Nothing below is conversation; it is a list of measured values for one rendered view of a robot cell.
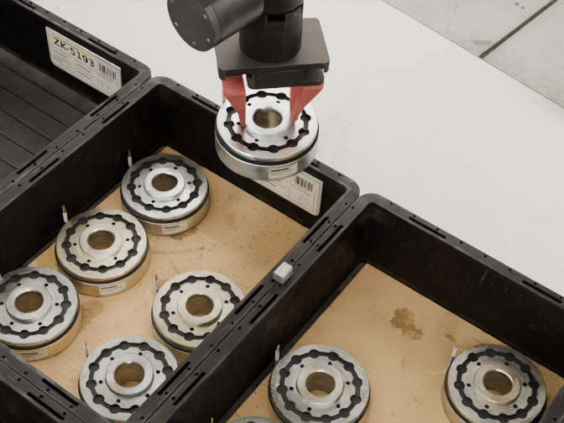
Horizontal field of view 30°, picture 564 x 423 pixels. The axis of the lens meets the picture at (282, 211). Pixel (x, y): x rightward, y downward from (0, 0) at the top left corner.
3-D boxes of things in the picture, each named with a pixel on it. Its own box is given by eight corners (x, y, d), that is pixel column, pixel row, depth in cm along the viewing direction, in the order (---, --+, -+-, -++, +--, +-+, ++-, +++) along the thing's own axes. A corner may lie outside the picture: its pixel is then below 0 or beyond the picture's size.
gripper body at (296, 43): (329, 77, 97) (336, 13, 91) (219, 86, 96) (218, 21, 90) (317, 32, 101) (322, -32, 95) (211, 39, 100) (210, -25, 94)
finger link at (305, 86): (320, 141, 103) (326, 68, 96) (247, 147, 102) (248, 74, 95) (308, 93, 107) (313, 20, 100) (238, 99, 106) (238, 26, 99)
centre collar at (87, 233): (100, 219, 120) (99, 215, 119) (133, 239, 118) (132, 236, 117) (70, 245, 117) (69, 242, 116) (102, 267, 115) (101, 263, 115)
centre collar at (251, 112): (262, 97, 107) (262, 93, 106) (301, 118, 105) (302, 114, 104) (232, 124, 104) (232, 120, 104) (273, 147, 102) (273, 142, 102)
